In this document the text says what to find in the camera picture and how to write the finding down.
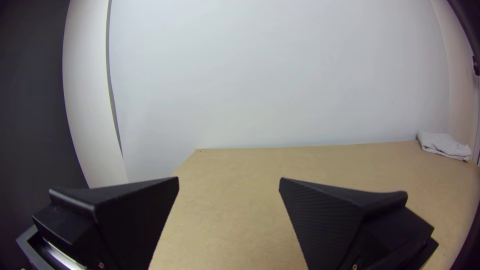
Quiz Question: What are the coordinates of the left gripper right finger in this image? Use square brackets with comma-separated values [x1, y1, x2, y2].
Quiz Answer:
[278, 177, 440, 270]

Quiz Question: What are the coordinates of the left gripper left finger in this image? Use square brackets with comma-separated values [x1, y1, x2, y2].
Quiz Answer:
[32, 176, 180, 270]

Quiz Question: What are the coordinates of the white t-shirt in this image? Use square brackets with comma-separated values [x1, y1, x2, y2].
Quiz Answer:
[416, 131, 473, 163]

